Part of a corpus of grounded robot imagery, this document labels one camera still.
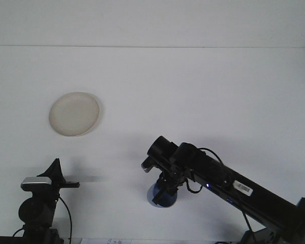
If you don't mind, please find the pale blue cup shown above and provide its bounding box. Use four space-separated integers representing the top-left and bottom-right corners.
146 177 179 208

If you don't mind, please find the pale round plate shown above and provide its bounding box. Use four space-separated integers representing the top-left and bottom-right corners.
48 91 100 137

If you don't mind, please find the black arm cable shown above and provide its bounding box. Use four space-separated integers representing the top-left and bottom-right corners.
57 195 74 241
185 147 255 234

